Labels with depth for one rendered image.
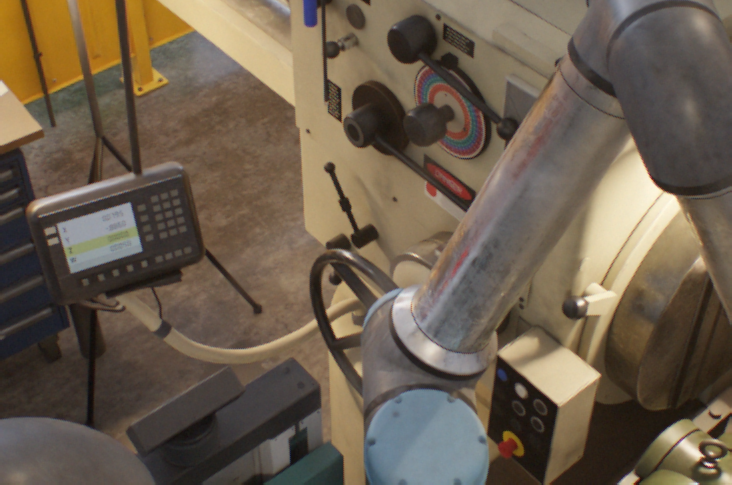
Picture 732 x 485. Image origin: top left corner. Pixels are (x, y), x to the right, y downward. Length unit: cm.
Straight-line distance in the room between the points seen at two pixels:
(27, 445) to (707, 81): 67
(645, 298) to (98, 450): 139
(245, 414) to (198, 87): 354
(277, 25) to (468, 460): 179
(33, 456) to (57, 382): 306
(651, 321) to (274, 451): 83
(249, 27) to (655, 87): 201
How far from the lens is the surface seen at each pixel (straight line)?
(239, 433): 133
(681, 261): 197
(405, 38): 183
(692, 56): 107
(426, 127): 183
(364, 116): 203
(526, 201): 127
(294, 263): 399
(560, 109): 121
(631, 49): 109
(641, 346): 203
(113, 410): 365
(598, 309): 193
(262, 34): 294
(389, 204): 222
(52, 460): 71
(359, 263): 191
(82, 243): 240
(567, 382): 195
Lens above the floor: 286
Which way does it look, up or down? 43 degrees down
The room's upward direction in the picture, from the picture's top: straight up
